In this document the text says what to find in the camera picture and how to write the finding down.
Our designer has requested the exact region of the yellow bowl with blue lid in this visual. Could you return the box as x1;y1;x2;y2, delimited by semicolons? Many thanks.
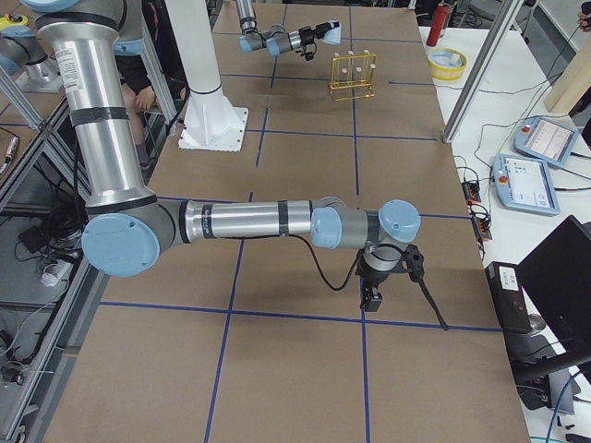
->
427;47;467;81

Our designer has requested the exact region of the blue teach pendant near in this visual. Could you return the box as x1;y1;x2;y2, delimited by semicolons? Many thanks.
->
492;154;561;216

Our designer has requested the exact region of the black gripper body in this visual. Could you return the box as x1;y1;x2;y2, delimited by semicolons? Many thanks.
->
298;25;325;46
359;265;387;311

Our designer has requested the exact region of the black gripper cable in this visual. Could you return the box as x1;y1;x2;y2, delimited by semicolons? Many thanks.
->
285;233;450;332

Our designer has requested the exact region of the red cylindrical bottle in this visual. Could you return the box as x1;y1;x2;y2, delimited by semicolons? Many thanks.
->
426;2;450;47

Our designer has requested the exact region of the black box device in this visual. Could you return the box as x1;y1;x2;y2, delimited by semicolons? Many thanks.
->
485;261;531;334

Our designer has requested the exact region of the grey aluminium frame post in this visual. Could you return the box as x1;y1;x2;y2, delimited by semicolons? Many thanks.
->
442;0;523;143

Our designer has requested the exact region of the black computer monitor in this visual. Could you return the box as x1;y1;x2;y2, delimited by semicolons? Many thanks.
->
517;215;590;350

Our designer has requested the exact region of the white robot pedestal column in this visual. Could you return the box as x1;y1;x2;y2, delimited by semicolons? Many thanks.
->
165;0;223;126

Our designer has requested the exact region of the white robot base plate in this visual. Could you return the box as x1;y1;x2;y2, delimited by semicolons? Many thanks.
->
178;106;248;152

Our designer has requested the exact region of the blue teach pendant far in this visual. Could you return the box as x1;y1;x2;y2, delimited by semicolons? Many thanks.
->
513;116;579;168

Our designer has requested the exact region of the gold wire cup holder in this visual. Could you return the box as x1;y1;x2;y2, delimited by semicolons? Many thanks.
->
328;50;377;102

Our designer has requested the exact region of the light blue plastic cup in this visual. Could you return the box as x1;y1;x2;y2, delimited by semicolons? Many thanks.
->
321;20;342;45

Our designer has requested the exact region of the blue teach pendant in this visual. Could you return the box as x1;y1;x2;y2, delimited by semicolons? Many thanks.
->
513;116;579;168
492;154;561;216

